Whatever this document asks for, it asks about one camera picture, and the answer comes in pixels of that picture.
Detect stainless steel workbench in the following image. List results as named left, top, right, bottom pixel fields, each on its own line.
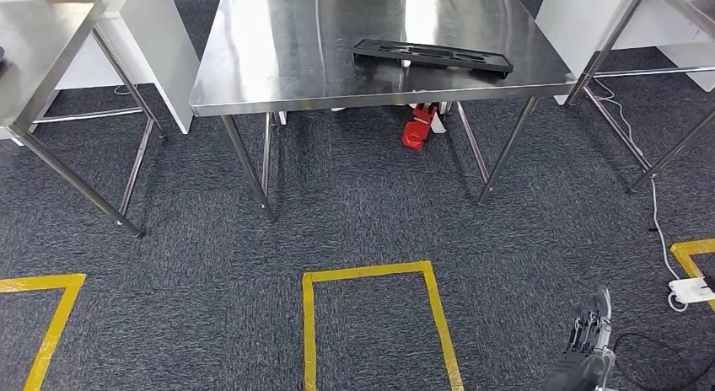
left=188, top=0, right=578, bottom=222

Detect white cabinet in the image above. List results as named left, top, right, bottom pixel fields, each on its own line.
left=0, top=0, right=201, bottom=147

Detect white panel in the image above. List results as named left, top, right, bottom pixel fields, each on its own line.
left=535, top=0, right=715, bottom=106

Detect white flat object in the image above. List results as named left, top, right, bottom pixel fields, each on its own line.
left=430, top=100, right=449, bottom=135

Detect white power strip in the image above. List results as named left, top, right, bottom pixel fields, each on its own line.
left=668, top=276, right=715, bottom=306

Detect white floor cable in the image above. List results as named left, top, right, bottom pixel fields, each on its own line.
left=592, top=78, right=691, bottom=314

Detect black plastic car part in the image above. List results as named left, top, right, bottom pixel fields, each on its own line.
left=352, top=39, right=513, bottom=80

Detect red object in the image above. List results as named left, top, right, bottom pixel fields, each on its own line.
left=401, top=102, right=443, bottom=153

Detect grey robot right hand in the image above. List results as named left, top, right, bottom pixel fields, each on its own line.
left=539, top=287, right=616, bottom=391

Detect stainless steel table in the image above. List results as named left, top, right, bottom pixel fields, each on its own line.
left=562, top=0, right=715, bottom=196
left=0, top=0, right=169, bottom=238

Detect black floor cable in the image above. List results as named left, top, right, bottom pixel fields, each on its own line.
left=611, top=331, right=715, bottom=391

